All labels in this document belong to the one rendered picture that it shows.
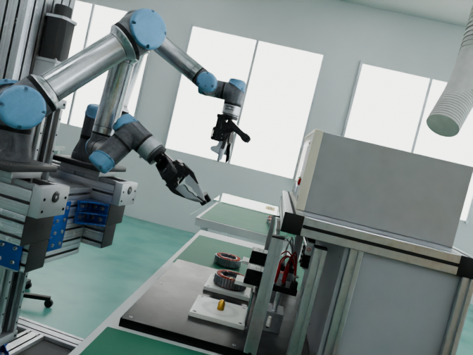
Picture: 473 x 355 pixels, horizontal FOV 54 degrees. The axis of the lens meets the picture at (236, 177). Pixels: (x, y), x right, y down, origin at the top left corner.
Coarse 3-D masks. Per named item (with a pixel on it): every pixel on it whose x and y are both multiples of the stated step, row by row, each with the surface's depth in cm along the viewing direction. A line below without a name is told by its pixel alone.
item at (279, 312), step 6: (270, 306) 129; (282, 306) 131; (270, 312) 124; (276, 312) 125; (282, 312) 126; (276, 318) 124; (282, 318) 124; (264, 324) 125; (270, 324) 125; (276, 324) 124; (270, 330) 125; (276, 330) 125
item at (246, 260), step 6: (252, 252) 149; (258, 252) 149; (264, 252) 150; (246, 258) 154; (252, 258) 149; (258, 258) 149; (264, 258) 149; (246, 264) 150; (258, 264) 149; (264, 264) 149; (288, 264) 152; (282, 270) 148
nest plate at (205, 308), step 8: (200, 296) 136; (200, 304) 129; (208, 304) 131; (216, 304) 132; (232, 304) 136; (192, 312) 123; (200, 312) 124; (208, 312) 125; (216, 312) 126; (224, 312) 128; (232, 312) 129; (240, 312) 131; (208, 320) 122; (216, 320) 122; (224, 320) 122; (232, 320) 123; (240, 320) 124; (240, 328) 122
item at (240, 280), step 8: (248, 264) 130; (248, 272) 125; (256, 272) 125; (240, 280) 126; (248, 280) 125; (256, 280) 125; (280, 280) 129; (272, 288) 124; (280, 288) 124; (288, 288) 124
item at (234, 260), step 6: (222, 252) 196; (216, 258) 189; (222, 258) 187; (228, 258) 193; (234, 258) 193; (240, 258) 193; (222, 264) 187; (228, 264) 186; (234, 264) 187; (240, 264) 190
